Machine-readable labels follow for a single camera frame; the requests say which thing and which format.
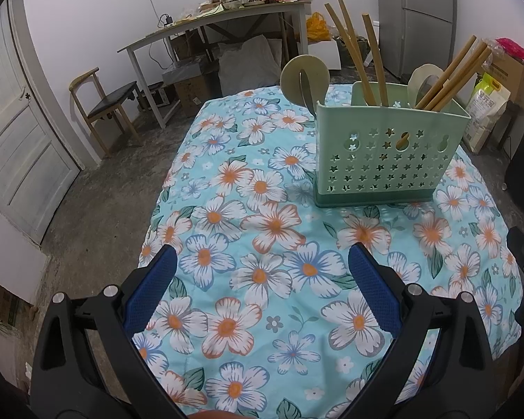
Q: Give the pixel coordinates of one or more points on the white foam box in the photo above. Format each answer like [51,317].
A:
[323,54]

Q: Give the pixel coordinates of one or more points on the floral blue blanket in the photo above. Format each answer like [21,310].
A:
[262,244]

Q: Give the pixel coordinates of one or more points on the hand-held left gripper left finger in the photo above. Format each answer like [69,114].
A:
[153,288]

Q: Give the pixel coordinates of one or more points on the white rice sack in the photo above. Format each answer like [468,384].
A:
[487,113]

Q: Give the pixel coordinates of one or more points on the grey cloth sack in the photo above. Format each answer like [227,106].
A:
[249,65]

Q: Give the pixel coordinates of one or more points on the brown cardboard box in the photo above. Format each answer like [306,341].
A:
[4,297]
[196,91]
[513,78]

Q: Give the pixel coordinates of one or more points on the grey refrigerator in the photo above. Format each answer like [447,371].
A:
[415,8]

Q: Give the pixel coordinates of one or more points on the pink plastic bag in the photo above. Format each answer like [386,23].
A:
[517,50]

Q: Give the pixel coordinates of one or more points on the wooden chair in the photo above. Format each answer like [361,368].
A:
[113,100]

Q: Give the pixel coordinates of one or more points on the green perforated utensil holder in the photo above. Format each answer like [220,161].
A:
[388,174]

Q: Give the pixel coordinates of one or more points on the white panelled door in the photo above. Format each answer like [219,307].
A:
[17,139]

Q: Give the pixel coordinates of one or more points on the dark green bucket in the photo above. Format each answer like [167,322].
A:
[353,54]

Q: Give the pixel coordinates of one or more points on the yellow plastic bag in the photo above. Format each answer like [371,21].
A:
[318,28]

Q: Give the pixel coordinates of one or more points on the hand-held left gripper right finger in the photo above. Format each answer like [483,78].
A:
[375,292]

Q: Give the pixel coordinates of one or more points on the beige rice paddle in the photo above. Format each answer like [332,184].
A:
[419,78]
[290,83]

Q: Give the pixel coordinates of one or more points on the cluttered white-legged table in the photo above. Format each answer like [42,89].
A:
[227,17]

